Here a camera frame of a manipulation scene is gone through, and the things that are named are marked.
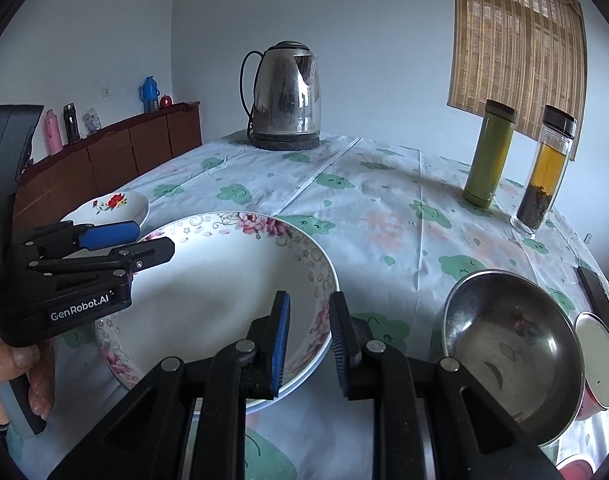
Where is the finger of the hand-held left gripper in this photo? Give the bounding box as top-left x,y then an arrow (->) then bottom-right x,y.
32,220 -> 141,253
27,236 -> 176,283

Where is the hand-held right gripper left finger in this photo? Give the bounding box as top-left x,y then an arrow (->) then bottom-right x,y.
47,290 -> 291,480

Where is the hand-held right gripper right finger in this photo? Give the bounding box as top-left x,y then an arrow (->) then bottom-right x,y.
329,291 -> 568,480

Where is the large floral plate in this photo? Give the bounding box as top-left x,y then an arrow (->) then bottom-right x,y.
95,211 -> 339,401

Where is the white enamel bowl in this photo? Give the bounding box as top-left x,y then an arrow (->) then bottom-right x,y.
573,311 -> 609,422

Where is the person's left hand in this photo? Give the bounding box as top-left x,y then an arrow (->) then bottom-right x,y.
0,340 -> 56,426

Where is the small floral plate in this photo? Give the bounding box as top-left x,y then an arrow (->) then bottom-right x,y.
59,191 -> 151,233

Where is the brown wooden cabinet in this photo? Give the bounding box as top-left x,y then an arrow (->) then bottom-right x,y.
12,101 -> 203,233

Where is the clear plastic bag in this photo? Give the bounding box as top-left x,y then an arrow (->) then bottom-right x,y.
82,107 -> 104,136

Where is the black bottle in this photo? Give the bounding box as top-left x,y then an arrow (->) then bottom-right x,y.
63,103 -> 81,145

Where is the pink thermos flask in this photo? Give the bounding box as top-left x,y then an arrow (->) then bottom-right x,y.
44,109 -> 65,156

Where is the blue water bottle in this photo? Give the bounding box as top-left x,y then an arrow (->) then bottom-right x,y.
138,76 -> 160,113

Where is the cloud print tablecloth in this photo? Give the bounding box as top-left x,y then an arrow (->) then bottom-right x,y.
4,132 -> 609,480

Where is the stainless steel bowl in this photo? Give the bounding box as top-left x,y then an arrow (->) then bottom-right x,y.
441,269 -> 586,448

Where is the black kettle base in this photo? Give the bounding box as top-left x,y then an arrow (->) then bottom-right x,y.
249,130 -> 321,152

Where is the stainless steel electric kettle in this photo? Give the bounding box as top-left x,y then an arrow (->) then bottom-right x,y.
241,41 -> 323,141

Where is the green thermos bottle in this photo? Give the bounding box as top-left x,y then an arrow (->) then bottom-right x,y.
463,100 -> 518,208

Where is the black smartphone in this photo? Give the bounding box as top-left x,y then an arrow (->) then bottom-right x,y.
577,266 -> 609,331

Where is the glass tea bottle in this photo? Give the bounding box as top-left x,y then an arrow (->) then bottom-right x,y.
511,105 -> 579,240

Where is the bamboo window blind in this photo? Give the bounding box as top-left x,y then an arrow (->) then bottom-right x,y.
447,0 -> 588,161

